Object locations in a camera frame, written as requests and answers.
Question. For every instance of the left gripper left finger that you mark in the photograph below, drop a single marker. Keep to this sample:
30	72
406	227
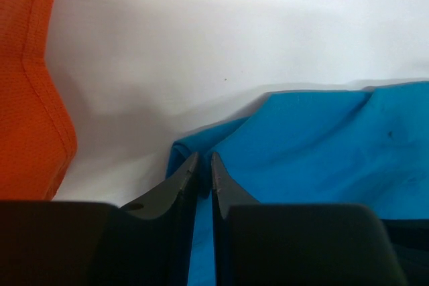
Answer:
166	217

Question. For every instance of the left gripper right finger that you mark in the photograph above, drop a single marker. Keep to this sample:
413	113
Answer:
226	193

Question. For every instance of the blue t shirt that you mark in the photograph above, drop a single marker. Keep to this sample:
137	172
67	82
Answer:
366	146

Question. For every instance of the orange t shirt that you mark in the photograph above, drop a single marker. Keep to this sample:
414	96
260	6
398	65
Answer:
38	140

